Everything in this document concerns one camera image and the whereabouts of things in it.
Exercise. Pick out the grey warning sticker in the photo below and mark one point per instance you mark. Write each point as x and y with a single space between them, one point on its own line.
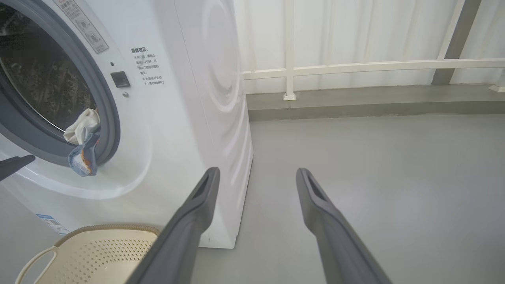
85 29

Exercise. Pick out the grey rubber door gasket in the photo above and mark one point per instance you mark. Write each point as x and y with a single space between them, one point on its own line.
106 118

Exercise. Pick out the black door latch socket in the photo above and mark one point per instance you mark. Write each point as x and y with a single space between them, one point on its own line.
120 79

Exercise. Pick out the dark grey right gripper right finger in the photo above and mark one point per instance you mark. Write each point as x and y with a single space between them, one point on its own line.
335 240

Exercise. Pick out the blue orange printed garment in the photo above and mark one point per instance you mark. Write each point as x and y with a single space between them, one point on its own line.
85 159

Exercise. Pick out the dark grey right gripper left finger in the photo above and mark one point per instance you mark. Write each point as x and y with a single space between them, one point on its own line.
185 232

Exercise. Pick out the cream printed garment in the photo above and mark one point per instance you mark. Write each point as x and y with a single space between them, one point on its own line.
83 126

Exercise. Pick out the blue white energy label sticker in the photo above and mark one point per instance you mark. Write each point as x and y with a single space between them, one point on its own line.
53 225

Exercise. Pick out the perforated steel washer drum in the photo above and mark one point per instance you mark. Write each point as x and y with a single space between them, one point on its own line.
43 75

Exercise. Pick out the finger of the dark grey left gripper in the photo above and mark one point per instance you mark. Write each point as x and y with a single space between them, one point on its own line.
12 165

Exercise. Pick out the white metal railing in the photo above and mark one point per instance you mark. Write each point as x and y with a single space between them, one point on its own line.
355 68

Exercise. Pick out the white front-loading washing machine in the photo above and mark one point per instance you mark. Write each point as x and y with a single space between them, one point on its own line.
177 138

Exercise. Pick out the cream perforated laundry basket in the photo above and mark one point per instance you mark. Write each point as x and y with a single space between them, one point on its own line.
102 256

